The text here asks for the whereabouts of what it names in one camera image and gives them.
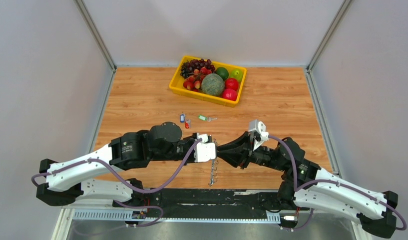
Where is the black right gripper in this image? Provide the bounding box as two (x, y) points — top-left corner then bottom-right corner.
(215, 132), (286, 172)

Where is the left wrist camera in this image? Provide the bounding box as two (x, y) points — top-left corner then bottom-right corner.
(194, 133), (217, 163)

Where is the green netted melon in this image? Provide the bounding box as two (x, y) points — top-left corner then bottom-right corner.
(201, 73), (225, 97)

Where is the red apple rear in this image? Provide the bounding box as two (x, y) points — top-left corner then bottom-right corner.
(224, 78), (239, 91)

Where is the white slotted cable duct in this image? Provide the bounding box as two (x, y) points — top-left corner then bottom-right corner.
(72, 207), (281, 224)

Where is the red cherry cluster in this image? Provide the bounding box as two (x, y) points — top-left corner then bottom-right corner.
(183, 67), (212, 92)

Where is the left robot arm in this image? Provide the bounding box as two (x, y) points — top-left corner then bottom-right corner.
(35, 122), (216, 207)

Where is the red apple front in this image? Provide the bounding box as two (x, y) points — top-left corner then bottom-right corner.
(222, 88), (238, 101)

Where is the dark green lime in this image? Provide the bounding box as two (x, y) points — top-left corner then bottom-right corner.
(215, 67), (229, 81)

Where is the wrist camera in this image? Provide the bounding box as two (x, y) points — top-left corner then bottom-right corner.
(194, 133), (217, 163)
(248, 119), (269, 151)

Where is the dark purple grape bunch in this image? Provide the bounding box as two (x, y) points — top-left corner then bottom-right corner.
(180, 58), (216, 79)

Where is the key with green tag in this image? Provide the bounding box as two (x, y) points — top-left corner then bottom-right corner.
(198, 115), (217, 122)

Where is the red apple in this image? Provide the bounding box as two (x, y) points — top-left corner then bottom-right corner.
(224, 78), (239, 91)
(222, 88), (238, 101)

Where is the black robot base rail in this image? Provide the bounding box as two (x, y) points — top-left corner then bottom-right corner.
(112, 177), (302, 229)

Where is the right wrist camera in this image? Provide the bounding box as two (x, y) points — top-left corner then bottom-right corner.
(248, 119), (269, 151)

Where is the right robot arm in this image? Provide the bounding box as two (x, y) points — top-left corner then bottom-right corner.
(217, 131), (398, 239)

